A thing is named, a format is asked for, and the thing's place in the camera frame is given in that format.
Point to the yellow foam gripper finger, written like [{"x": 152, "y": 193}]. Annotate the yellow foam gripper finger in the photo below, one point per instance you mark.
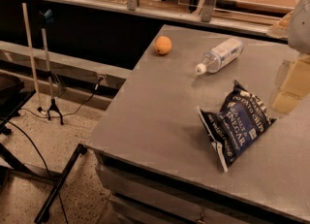
[{"x": 292, "y": 84}]

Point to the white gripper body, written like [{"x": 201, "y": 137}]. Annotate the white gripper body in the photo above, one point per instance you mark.
[{"x": 300, "y": 27}]

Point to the orange fruit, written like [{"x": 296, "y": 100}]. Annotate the orange fruit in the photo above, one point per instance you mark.
[{"x": 163, "y": 45}]

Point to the blue potato chips bag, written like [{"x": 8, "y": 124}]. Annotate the blue potato chips bag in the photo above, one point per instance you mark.
[{"x": 242, "y": 119}]

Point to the clear plastic water bottle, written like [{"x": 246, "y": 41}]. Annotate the clear plastic water bottle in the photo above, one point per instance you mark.
[{"x": 220, "y": 56}]

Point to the grey table drawer unit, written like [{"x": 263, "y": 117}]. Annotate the grey table drawer unit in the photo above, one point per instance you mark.
[{"x": 141, "y": 196}]

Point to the low grey bench ledge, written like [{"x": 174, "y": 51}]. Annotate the low grey bench ledge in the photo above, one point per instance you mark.
[{"x": 106, "y": 79}]

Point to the tripod stand with blue top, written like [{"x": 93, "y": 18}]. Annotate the tripod stand with blue top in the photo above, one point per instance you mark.
[{"x": 45, "y": 18}]

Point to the white pole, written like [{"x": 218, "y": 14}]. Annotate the white pole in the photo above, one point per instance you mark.
[{"x": 32, "y": 60}]

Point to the black metal stand frame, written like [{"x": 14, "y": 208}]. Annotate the black metal stand frame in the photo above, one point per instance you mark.
[{"x": 13, "y": 97}]

